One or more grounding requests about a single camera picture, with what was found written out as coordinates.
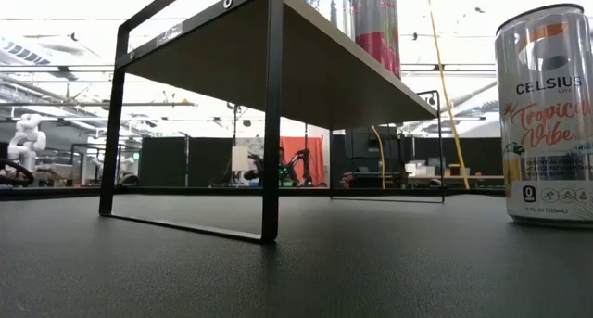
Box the white pink soda can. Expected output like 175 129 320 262
354 0 403 81

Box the white Celsius can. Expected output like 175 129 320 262
494 3 593 229

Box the red orange cloth backdrop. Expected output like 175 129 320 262
279 135 326 188

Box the white sign board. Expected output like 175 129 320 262
231 145 250 172

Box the black cabinet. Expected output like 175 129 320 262
343 126 405 174

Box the white storage box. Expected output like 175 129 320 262
404 159 436 178

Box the black partition panel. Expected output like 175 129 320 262
411 135 499 176
138 135 233 188

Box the black table mat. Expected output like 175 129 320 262
0 192 593 318

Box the distant wooden table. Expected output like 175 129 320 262
345 172 505 189

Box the orange hanging cable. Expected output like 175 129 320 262
370 125 386 190

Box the wooden shelf with black frame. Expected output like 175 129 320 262
98 0 446 244

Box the black aluminium table frame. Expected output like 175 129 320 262
0 185 507 202

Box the black vacuum hose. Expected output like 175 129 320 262
0 156 36 187

